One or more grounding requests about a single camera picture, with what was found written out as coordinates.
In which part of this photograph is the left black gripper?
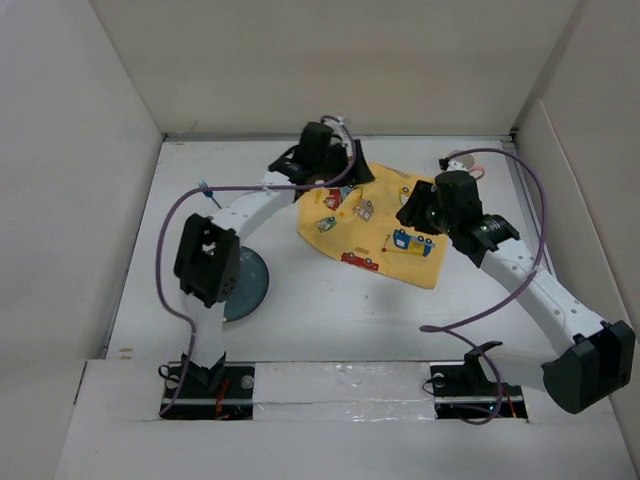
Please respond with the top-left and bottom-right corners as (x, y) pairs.
(312, 139), (371, 188)

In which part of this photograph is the yellow car-print cloth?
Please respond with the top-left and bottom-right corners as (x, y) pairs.
(297, 163), (448, 289)

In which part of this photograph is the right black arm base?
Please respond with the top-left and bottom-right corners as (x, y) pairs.
(422, 349), (528, 423)

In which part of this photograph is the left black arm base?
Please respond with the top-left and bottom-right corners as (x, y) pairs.
(159, 363), (255, 421)

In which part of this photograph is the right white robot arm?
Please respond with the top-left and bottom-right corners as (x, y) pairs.
(396, 171), (636, 414)

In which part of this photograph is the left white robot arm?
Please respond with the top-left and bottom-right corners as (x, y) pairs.
(174, 115), (374, 397)

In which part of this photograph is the pink ceramic mug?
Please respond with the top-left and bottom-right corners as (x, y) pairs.
(447, 151), (486, 180)

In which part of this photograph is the blue metal fork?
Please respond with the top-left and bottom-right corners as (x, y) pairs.
(198, 180), (222, 209)

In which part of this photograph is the teal ceramic plate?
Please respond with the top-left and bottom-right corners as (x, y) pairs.
(224, 246), (270, 322)

